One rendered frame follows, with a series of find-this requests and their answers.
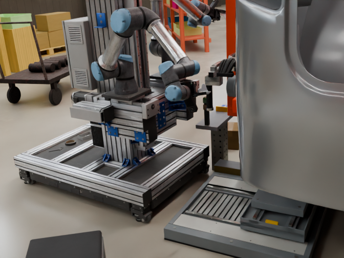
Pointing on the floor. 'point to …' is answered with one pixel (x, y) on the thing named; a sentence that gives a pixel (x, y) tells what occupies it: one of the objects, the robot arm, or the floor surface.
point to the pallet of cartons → (51, 32)
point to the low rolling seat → (68, 246)
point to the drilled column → (219, 145)
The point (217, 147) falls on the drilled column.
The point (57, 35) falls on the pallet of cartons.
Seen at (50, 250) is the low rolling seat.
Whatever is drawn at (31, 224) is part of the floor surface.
